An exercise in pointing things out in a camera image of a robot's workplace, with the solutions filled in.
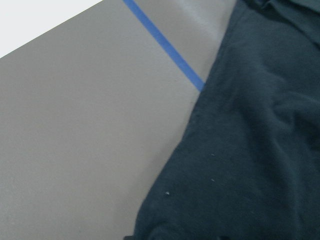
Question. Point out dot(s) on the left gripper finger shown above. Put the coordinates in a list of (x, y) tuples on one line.
[(128, 238)]

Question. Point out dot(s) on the black t-shirt with logo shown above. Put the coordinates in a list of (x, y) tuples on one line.
[(248, 164)]

